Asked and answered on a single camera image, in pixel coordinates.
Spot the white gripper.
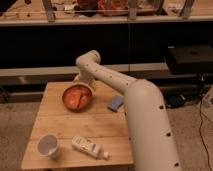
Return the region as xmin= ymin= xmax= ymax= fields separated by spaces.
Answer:
xmin=73 ymin=74 xmax=95 ymax=90

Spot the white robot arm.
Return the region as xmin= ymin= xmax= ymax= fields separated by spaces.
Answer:
xmin=76 ymin=50 xmax=183 ymax=171

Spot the orange ceramic bowl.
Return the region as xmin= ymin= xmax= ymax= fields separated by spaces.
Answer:
xmin=62 ymin=84 xmax=93 ymax=111

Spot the blue sponge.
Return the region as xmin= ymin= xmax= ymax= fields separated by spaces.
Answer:
xmin=107 ymin=96 xmax=123 ymax=112

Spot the wooden table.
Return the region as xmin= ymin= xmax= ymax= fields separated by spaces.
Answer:
xmin=21 ymin=81 xmax=133 ymax=169

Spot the white plastic bottle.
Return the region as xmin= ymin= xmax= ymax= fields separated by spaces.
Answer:
xmin=71 ymin=136 xmax=110 ymax=160

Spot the white plastic cup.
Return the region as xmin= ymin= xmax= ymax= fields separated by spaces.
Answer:
xmin=37 ymin=134 xmax=60 ymax=160

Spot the long wooden shelf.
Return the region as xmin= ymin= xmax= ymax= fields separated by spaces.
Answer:
xmin=0 ymin=0 xmax=213 ymax=27

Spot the black box on shelf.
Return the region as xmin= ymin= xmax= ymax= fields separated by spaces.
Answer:
xmin=165 ymin=45 xmax=213 ymax=74

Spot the black floor cable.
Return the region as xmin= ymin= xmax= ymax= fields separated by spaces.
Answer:
xmin=197 ymin=73 xmax=213 ymax=171

